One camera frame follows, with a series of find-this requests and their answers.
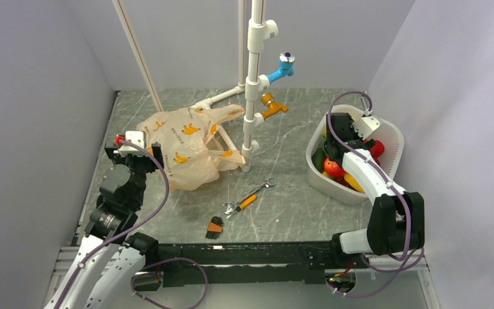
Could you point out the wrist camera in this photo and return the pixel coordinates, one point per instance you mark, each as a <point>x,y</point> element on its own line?
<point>136,138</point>
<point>365,126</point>

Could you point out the silver combination wrench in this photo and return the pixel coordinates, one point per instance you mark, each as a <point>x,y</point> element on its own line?
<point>233,207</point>

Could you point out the green fake avocado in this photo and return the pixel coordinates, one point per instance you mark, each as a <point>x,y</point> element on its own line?
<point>318,158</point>

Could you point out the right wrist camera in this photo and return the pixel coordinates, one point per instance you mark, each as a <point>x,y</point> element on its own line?
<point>365,126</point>

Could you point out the orange handled screwdriver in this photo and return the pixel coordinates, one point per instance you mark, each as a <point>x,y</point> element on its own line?
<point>242,205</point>

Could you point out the orange tap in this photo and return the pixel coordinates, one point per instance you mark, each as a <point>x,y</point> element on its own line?
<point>272,106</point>

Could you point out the black orange hex key set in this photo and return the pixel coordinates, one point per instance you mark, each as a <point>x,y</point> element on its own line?
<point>215,228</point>

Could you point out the bright red fake apple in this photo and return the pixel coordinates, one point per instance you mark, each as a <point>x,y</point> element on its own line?
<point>333,169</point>

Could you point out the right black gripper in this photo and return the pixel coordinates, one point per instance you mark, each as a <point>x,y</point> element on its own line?
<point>350,122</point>

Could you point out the yellow fake mango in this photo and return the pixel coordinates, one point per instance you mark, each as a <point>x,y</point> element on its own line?
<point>352,183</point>

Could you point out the white PVC pipe stand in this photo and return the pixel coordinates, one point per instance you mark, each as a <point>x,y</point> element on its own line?
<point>253,30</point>

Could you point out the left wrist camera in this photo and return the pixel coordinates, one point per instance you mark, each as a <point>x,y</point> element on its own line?
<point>136,138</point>

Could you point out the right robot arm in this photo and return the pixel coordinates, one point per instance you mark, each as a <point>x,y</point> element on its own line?
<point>397,221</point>

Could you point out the orange plastic bag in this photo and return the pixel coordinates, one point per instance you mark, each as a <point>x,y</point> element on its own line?
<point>192,155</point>

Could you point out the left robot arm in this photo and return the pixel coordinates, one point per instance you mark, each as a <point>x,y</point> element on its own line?
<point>100,267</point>

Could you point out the blue tap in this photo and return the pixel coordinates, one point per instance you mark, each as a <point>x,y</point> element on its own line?
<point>285,69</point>

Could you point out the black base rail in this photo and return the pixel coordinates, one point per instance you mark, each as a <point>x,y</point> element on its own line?
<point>309,262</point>

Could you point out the red fake tomato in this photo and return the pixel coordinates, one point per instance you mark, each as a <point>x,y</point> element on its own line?
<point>377,148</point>

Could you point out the white plastic basket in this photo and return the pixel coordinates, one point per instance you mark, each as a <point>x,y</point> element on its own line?
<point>393,142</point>

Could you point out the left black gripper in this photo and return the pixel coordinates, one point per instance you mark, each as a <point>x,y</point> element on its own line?
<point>116,157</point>

